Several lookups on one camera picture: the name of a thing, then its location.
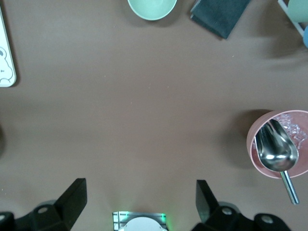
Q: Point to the brown table cover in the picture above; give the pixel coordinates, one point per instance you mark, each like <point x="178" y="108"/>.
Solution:
<point x="144" y="108"/>

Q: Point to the blue cup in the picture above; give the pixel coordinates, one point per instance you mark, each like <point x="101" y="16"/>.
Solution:
<point x="306" y="36"/>

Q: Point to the pink bowl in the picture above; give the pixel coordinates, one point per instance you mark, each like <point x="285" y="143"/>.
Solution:
<point x="252" y="134"/>

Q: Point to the cream bear print tray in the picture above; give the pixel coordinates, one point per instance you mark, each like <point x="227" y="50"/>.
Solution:
<point x="6" y="60"/>

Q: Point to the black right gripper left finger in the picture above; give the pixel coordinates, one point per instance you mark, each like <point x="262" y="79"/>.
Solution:
<point x="72" y="199"/>

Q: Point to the dark grey folded cloth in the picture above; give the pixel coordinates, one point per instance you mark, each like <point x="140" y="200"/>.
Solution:
<point x="221" y="14"/>

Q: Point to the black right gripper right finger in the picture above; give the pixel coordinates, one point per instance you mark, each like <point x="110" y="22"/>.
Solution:
<point x="204" y="199"/>

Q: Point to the pale green cup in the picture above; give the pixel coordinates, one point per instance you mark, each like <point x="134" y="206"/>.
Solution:
<point x="299" y="9"/>

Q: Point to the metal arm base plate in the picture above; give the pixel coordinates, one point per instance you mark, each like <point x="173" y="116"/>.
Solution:
<point x="116" y="219"/>

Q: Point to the clear ice cubes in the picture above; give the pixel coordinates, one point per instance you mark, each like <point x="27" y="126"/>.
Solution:
<point x="296" y="130"/>

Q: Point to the pale green bowl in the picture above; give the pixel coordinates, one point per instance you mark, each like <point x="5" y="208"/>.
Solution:
<point x="151" y="8"/>

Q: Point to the metal scoop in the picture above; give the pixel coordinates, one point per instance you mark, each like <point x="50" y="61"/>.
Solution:
<point x="276" y="154"/>

